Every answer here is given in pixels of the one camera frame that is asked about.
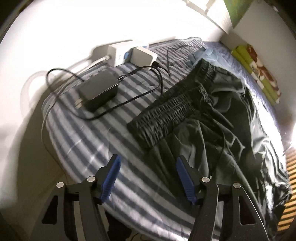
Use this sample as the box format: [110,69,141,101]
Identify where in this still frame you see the black trousers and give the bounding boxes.
[127,60,291,239]

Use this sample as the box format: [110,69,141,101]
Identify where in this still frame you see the striped blue grey bedspread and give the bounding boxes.
[43,38,286,240]

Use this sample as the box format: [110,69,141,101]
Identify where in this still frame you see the black power adapter brick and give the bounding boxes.
[75,71,119,113]

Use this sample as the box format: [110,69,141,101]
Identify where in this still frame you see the folded light blue towel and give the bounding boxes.
[186,47,222,69]

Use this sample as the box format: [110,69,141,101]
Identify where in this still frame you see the white charger plug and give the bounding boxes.
[124,47,158,67]

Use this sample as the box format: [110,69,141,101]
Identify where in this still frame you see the folded green floral blanket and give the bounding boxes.
[231,44,281,105]

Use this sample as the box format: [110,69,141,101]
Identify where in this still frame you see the wooden slatted bed rail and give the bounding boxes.
[276,148,296,232]

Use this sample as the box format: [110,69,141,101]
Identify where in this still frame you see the black charging cable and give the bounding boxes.
[41,44,186,167]

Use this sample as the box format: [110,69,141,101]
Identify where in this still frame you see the white wall power socket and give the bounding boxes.
[90,40,136,67]

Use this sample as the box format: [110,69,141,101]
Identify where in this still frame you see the green yellow wall map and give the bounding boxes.
[224,0,253,28]

